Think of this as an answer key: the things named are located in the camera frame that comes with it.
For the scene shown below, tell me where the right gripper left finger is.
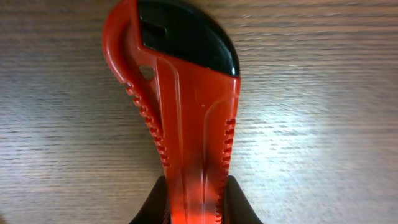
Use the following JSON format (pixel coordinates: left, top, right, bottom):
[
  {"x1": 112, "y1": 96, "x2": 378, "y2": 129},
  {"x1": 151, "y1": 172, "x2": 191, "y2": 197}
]
[{"x1": 129, "y1": 176, "x2": 170, "y2": 224}]

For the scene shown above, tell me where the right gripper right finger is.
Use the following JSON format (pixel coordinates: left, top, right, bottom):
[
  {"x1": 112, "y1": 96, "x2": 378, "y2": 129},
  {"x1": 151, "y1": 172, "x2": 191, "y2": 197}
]
[{"x1": 222, "y1": 175, "x2": 263, "y2": 224}]

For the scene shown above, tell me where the orange utility knife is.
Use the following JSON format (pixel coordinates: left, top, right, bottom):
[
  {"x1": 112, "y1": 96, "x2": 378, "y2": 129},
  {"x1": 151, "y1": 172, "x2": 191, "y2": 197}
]
[{"x1": 103, "y1": 0, "x2": 241, "y2": 223}]

